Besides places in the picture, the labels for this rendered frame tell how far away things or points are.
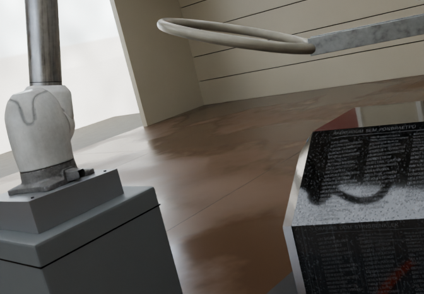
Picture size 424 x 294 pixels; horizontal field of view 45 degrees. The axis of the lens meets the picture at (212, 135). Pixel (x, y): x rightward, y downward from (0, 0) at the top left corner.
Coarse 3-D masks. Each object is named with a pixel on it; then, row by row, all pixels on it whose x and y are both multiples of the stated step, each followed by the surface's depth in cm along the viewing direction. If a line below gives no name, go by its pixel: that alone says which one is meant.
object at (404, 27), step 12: (372, 24) 148; (384, 24) 137; (396, 24) 137; (408, 24) 136; (420, 24) 135; (312, 36) 154; (324, 36) 142; (336, 36) 141; (348, 36) 140; (360, 36) 140; (372, 36) 139; (384, 36) 138; (396, 36) 137; (408, 36) 136; (324, 48) 143; (336, 48) 142; (348, 48) 141
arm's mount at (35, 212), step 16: (96, 176) 142; (112, 176) 146; (32, 192) 139; (48, 192) 133; (64, 192) 134; (80, 192) 138; (96, 192) 141; (112, 192) 145; (0, 208) 139; (16, 208) 132; (32, 208) 127; (48, 208) 131; (64, 208) 134; (80, 208) 137; (0, 224) 142; (16, 224) 135; (32, 224) 129; (48, 224) 130
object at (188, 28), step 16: (176, 32) 137; (192, 32) 134; (208, 32) 132; (240, 32) 175; (256, 32) 174; (272, 32) 172; (240, 48) 132; (256, 48) 132; (272, 48) 132; (288, 48) 134; (304, 48) 138
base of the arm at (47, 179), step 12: (48, 168) 139; (60, 168) 141; (72, 168) 142; (84, 168) 148; (24, 180) 141; (36, 180) 139; (48, 180) 139; (60, 180) 139; (72, 180) 142; (12, 192) 143; (24, 192) 141
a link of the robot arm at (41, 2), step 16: (32, 0) 156; (48, 0) 157; (32, 16) 157; (48, 16) 157; (32, 32) 157; (48, 32) 158; (32, 48) 158; (48, 48) 158; (32, 64) 158; (48, 64) 158; (32, 80) 159; (48, 80) 159; (64, 96) 160; (64, 112) 158
